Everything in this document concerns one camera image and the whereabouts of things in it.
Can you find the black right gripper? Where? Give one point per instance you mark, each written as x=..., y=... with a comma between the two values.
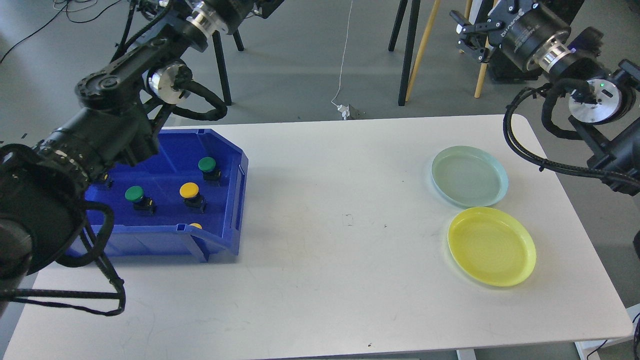
x=518, y=28

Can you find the yellow push button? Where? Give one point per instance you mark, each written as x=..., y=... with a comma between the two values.
x=192, y=197

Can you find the green push button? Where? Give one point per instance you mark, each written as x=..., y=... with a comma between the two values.
x=140, y=201
x=210, y=171

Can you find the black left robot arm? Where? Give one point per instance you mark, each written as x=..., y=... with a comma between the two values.
x=45, y=216

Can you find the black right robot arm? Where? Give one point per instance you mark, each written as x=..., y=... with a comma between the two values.
x=579, y=95

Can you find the light green plate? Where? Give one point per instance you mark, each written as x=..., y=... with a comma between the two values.
x=469, y=177

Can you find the yellow plate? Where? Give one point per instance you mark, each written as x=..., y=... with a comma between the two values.
x=491, y=246

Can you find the wooden leg right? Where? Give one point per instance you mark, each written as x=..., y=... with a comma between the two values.
x=480, y=80

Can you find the wooden leg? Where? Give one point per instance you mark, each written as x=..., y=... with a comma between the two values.
x=468, y=7
x=480, y=80
x=421, y=49

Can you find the wooden leg middle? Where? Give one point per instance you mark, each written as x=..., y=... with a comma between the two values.
x=468, y=7

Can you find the wooden leg left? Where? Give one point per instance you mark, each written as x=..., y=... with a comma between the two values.
x=421, y=49

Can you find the black tripod legs centre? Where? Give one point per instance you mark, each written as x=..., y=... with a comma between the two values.
x=413, y=7

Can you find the black tripod legs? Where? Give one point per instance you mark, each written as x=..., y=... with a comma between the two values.
x=413, y=7
x=220, y=61

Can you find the black tripod legs left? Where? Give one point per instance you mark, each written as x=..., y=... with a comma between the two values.
x=220, y=61

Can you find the blue plastic bin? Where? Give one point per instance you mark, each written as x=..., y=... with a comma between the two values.
x=167, y=232

